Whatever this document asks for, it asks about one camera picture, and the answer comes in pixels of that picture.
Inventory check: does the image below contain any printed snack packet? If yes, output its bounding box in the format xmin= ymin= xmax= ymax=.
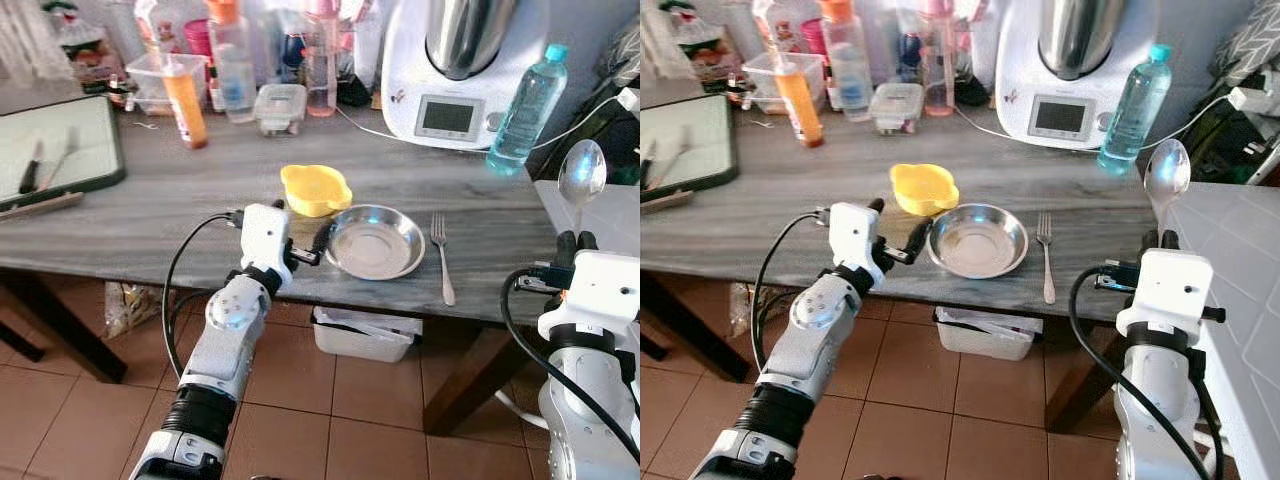
xmin=44 ymin=0 xmax=128 ymax=93
xmin=668 ymin=0 xmax=747 ymax=93

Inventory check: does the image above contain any clear plastic bag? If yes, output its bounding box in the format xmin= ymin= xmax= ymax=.
xmin=729 ymin=282 xmax=763 ymax=323
xmin=104 ymin=280 xmax=167 ymax=338

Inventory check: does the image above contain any white kitchen food processor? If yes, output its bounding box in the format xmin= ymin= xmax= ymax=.
xmin=994 ymin=0 xmax=1173 ymax=152
xmin=379 ymin=0 xmax=563 ymax=152

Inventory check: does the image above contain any dark wooden grey-top table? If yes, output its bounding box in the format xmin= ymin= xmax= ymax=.
xmin=0 ymin=98 xmax=563 ymax=437
xmin=640 ymin=98 xmax=1177 ymax=434

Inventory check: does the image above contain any clear open plastic box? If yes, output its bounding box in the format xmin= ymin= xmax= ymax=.
xmin=124 ymin=52 xmax=212 ymax=117
xmin=739 ymin=51 xmax=827 ymax=117

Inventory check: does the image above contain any black-handled knife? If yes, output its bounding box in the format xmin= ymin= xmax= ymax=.
xmin=19 ymin=140 xmax=47 ymax=197

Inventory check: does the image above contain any steel spoon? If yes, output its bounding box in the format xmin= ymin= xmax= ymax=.
xmin=1143 ymin=138 xmax=1192 ymax=237
xmin=557 ymin=139 xmax=609 ymax=237

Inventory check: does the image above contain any white folding table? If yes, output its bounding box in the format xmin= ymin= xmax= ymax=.
xmin=1158 ymin=180 xmax=1280 ymax=480
xmin=534 ymin=180 xmax=641 ymax=263

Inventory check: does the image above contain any white plastic storage bin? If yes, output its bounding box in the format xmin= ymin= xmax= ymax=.
xmin=311 ymin=306 xmax=422 ymax=364
xmin=934 ymin=306 xmax=1044 ymax=362

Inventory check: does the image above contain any green-rimmed tray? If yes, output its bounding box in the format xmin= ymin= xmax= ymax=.
xmin=640 ymin=92 xmax=740 ymax=205
xmin=0 ymin=94 xmax=128 ymax=212

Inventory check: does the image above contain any pink slim bottle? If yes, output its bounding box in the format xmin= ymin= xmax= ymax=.
xmin=919 ymin=0 xmax=959 ymax=119
xmin=304 ymin=0 xmax=342 ymax=119

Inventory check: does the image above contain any clear bottle orange cap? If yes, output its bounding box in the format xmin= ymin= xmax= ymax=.
xmin=206 ymin=0 xmax=260 ymax=125
xmin=819 ymin=0 xmax=875 ymax=124

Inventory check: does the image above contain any blue-tinted water bottle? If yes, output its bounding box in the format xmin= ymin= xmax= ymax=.
xmin=1096 ymin=43 xmax=1175 ymax=177
xmin=485 ymin=43 xmax=570 ymax=178

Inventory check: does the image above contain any grey patterned cushion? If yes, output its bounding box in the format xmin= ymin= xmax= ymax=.
xmin=1219 ymin=0 xmax=1280 ymax=88

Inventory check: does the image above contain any yellow plastic bowl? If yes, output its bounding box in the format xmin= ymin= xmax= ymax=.
xmin=279 ymin=163 xmax=354 ymax=219
xmin=889 ymin=162 xmax=962 ymax=218

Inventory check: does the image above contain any clear lidded food container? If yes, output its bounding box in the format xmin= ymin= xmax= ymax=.
xmin=252 ymin=83 xmax=309 ymax=137
xmin=867 ymin=82 xmax=927 ymax=137

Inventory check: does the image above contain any steel fork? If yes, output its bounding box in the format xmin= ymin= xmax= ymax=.
xmin=1035 ymin=210 xmax=1058 ymax=306
xmin=429 ymin=212 xmax=458 ymax=308

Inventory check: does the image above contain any wooden stick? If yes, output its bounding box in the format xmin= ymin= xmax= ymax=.
xmin=640 ymin=187 xmax=695 ymax=215
xmin=0 ymin=191 xmax=87 ymax=220

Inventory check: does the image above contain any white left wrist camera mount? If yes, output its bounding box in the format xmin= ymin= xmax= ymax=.
xmin=827 ymin=201 xmax=887 ymax=292
xmin=239 ymin=202 xmax=295 ymax=292

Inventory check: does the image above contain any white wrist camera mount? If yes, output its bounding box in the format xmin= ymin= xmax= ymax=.
xmin=1114 ymin=249 xmax=1227 ymax=347
xmin=539 ymin=249 xmax=641 ymax=347
xmin=239 ymin=202 xmax=295 ymax=292
xmin=827 ymin=201 xmax=887 ymax=292

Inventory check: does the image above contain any thin metal utensil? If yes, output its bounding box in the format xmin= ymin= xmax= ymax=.
xmin=44 ymin=127 xmax=82 ymax=188
xmin=663 ymin=127 xmax=697 ymax=188

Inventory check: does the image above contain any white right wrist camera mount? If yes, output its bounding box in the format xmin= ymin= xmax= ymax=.
xmin=1114 ymin=249 xmax=1227 ymax=347
xmin=539 ymin=249 xmax=641 ymax=347

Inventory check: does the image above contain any round steel plate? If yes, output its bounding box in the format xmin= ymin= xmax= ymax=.
xmin=324 ymin=203 xmax=427 ymax=282
xmin=926 ymin=202 xmax=1030 ymax=280

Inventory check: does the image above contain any orange squeeze bottle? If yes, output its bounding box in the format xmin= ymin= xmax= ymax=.
xmin=159 ymin=55 xmax=210 ymax=152
xmin=774 ymin=55 xmax=827 ymax=150

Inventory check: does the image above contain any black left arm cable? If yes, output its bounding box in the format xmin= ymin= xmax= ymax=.
xmin=750 ymin=208 xmax=833 ymax=373
xmin=162 ymin=210 xmax=246 ymax=379

